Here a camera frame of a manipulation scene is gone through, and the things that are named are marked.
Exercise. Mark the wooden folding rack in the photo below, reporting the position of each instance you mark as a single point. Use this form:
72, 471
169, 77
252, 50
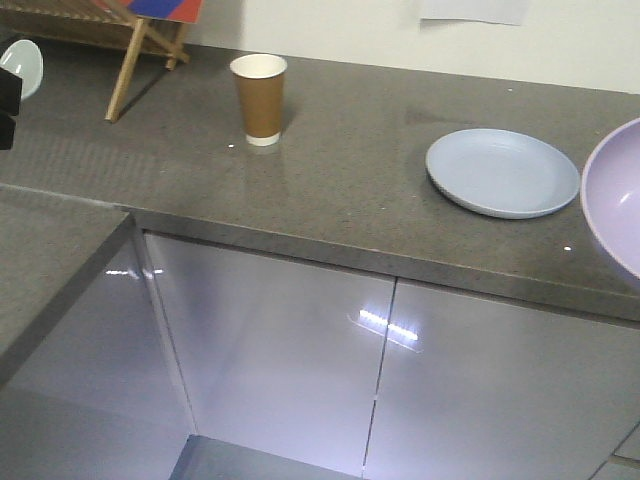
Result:
104, 24

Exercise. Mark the mint green plastic spoon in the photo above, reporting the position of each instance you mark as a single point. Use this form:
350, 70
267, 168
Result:
24, 59

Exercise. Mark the red blue board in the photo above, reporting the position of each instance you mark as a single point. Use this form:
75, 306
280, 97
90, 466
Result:
181, 11

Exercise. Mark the purple plastic bowl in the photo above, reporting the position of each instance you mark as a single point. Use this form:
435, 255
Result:
610, 195

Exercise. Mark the glossy grey cabinet door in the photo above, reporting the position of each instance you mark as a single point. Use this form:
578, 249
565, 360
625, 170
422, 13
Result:
274, 353
479, 389

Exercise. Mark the white paper sheet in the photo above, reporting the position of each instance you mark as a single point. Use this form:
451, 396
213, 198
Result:
502, 12

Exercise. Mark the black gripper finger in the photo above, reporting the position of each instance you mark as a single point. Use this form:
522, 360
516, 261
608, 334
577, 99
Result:
10, 92
7, 131

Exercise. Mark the light blue plastic plate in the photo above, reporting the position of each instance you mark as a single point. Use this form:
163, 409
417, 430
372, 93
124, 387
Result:
502, 174

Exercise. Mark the brown paper cup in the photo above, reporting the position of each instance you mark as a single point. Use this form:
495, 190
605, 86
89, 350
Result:
259, 80

